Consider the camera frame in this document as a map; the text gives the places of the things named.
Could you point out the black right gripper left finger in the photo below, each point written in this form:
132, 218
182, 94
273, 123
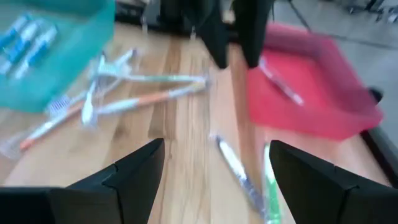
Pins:
124, 193

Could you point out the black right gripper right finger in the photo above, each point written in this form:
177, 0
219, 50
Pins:
311, 193

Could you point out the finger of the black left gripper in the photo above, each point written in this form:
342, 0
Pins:
252, 37
220, 49

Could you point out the orange toothbrush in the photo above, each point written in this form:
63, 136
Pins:
149, 99
46, 126

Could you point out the green translucent plastic bin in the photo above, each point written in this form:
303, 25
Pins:
77, 62

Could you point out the red translucent plastic bin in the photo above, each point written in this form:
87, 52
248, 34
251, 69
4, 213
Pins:
326, 109

